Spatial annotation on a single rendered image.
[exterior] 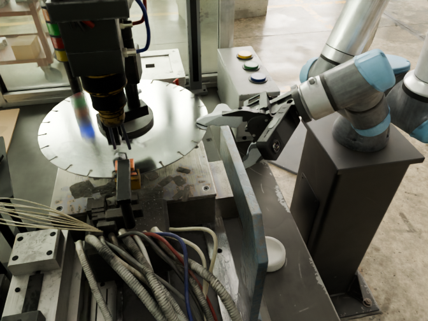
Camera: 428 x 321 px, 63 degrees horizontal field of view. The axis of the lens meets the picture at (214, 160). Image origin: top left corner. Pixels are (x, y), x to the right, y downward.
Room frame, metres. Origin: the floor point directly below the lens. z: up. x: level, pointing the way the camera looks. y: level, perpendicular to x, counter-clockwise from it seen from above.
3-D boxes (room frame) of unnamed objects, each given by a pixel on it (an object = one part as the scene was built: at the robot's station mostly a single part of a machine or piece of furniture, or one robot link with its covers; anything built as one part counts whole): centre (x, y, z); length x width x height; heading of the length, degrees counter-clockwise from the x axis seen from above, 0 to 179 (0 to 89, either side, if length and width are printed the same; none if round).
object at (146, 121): (0.58, 0.18, 0.96); 0.11 x 0.11 x 0.03
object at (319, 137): (0.79, -0.41, 0.37); 0.40 x 0.40 x 0.75; 11
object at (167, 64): (0.92, 0.18, 0.82); 0.18 x 0.18 x 0.15; 11
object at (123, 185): (0.39, 0.14, 0.95); 0.10 x 0.03 x 0.07; 11
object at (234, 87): (0.91, -0.09, 0.82); 0.28 x 0.11 x 0.15; 11
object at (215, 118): (0.59, -0.01, 0.96); 0.09 x 0.06 x 0.03; 86
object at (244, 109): (0.56, -0.06, 0.97); 0.09 x 0.02 x 0.05; 86
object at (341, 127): (0.79, -0.41, 0.80); 0.15 x 0.15 x 0.10
